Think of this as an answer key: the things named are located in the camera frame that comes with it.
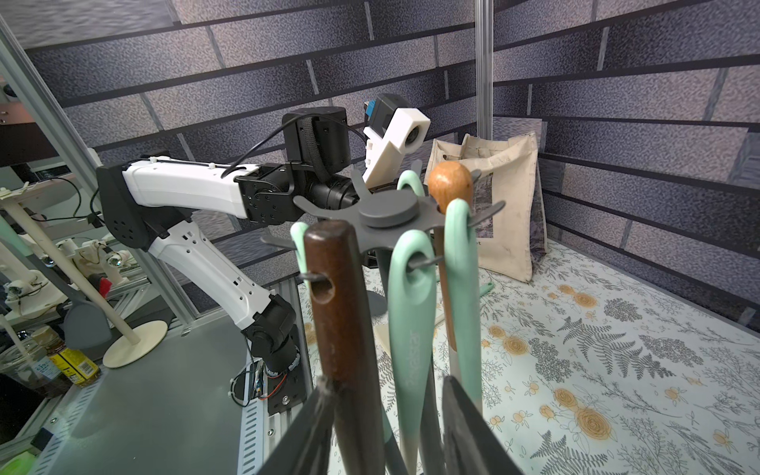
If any grey spatula mint handle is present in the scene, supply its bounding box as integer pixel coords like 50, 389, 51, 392
367, 291, 387, 319

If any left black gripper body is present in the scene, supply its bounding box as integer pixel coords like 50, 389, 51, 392
332, 171, 372, 210

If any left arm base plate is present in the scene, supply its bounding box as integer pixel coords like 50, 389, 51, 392
262, 353, 311, 416

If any beige canvas tote bag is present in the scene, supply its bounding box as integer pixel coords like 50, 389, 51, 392
424, 131, 548, 284

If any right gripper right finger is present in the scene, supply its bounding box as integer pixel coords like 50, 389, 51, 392
443, 376, 523, 475

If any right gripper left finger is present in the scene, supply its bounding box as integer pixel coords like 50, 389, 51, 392
257, 376, 338, 475

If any cream turner mint handle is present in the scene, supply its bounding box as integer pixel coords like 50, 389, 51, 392
387, 230, 437, 474

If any grey spatula dark wood handle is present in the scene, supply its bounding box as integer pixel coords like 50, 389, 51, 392
304, 220, 385, 474

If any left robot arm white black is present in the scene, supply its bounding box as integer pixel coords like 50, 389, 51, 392
96, 107, 358, 377

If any aluminium mounting rail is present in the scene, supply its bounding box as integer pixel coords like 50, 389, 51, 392
237, 277, 317, 475

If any cream ladle mint handle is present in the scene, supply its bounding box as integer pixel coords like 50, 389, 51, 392
445, 199, 483, 412

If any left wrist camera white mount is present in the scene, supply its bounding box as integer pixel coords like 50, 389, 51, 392
362, 94, 431, 188

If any left circuit board with wires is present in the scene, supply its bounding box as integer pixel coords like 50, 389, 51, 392
228, 359, 275, 408

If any grey utensil rack stand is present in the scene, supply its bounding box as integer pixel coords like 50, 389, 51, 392
259, 168, 507, 475

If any cream spoon light wood handle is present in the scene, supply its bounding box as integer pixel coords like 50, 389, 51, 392
427, 161, 473, 379

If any cream stand outside cell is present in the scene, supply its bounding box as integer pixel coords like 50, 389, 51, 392
1, 198, 168, 369

